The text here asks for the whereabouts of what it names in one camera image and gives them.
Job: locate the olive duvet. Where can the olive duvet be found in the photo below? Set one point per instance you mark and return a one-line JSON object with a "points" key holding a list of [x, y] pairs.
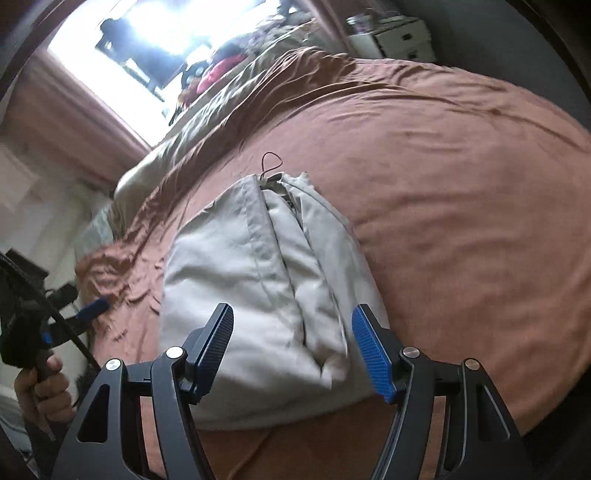
{"points": [[221, 110]]}

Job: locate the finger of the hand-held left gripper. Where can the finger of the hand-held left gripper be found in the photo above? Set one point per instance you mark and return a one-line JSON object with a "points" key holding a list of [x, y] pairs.
{"points": [[92, 311]]}

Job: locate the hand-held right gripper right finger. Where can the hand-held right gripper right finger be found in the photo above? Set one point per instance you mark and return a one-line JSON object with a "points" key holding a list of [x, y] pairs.
{"points": [[373, 355]]}

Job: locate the dark blurry object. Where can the dark blurry object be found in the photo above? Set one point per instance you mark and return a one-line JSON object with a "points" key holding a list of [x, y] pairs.
{"points": [[138, 50]]}

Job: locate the brown blanket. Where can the brown blanket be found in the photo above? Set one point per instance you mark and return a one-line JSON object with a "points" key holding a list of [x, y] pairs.
{"points": [[438, 207]]}

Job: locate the beige pants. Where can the beige pants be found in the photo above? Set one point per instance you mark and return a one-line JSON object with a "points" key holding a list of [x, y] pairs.
{"points": [[258, 286]]}

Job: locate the bright window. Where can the bright window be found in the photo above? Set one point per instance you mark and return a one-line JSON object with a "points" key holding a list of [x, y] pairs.
{"points": [[138, 69]]}

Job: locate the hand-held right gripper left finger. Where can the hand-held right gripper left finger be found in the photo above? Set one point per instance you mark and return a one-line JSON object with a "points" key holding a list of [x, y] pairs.
{"points": [[213, 350]]}

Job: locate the person's left hand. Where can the person's left hand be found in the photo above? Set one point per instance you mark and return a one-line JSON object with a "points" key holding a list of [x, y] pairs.
{"points": [[44, 397]]}

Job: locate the white drawer unit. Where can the white drawer unit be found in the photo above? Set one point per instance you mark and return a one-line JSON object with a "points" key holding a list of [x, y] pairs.
{"points": [[397, 39]]}

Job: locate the patterned pillow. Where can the patterned pillow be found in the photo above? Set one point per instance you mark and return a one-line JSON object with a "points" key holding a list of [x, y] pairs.
{"points": [[263, 39]]}

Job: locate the red clothes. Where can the red clothes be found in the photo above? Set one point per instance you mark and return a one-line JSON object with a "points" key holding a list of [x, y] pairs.
{"points": [[214, 74]]}

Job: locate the pink curtain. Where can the pink curtain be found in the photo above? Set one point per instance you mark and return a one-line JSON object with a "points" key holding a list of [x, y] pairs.
{"points": [[87, 120]]}

